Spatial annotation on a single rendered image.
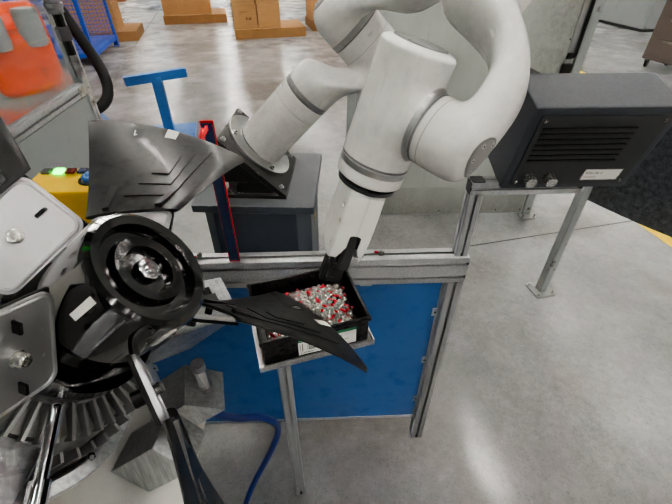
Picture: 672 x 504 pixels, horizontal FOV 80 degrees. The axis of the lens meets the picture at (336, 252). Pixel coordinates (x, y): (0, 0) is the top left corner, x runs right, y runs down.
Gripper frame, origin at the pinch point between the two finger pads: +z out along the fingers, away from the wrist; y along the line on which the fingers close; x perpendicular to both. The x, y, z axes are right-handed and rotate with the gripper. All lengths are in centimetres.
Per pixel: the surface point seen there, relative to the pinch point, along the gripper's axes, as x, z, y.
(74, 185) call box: -47, 14, -26
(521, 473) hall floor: 94, 83, -13
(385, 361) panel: 34, 55, -29
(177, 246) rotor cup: -19.4, -8.9, 12.6
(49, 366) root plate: -26.3, -3.1, 24.0
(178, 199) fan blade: -21.9, -7.3, 2.0
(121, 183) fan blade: -29.5, -5.7, -1.0
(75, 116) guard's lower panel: -84, 41, -107
